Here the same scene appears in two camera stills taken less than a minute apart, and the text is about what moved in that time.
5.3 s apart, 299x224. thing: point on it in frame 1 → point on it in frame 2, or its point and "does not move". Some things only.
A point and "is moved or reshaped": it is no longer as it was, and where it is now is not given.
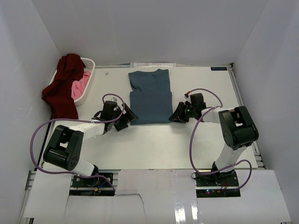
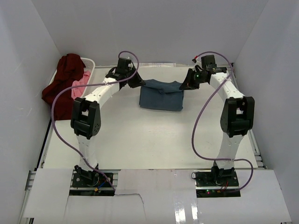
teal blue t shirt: (151, 99) is moved or reshaped
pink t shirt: (78, 86) does not move
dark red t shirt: (70, 68) does not move
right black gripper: (178, 115) → (188, 83)
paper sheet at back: (152, 65) does not move
